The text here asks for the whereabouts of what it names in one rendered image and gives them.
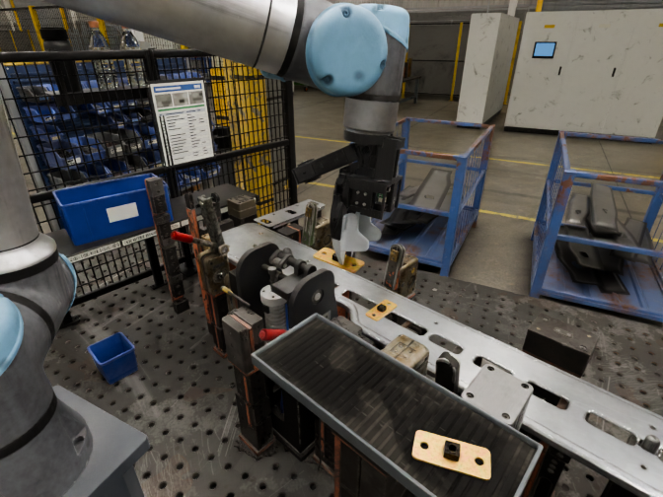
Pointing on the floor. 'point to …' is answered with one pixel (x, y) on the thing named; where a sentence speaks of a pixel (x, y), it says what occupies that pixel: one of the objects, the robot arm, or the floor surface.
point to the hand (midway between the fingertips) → (342, 251)
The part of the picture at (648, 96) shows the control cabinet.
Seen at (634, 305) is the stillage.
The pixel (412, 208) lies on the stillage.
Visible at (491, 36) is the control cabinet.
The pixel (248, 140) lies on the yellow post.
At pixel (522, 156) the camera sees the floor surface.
